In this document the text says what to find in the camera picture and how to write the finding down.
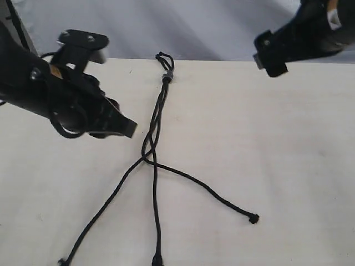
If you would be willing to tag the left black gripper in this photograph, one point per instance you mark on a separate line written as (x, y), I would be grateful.
(75, 104)

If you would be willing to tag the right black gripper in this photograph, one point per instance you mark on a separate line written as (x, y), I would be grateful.
(317, 30)

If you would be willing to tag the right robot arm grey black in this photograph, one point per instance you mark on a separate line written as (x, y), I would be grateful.
(319, 29)

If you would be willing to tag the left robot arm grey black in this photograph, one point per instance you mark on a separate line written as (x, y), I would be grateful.
(16, 64)

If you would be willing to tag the black stand pole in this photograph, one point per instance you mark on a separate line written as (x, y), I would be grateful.
(13, 16)

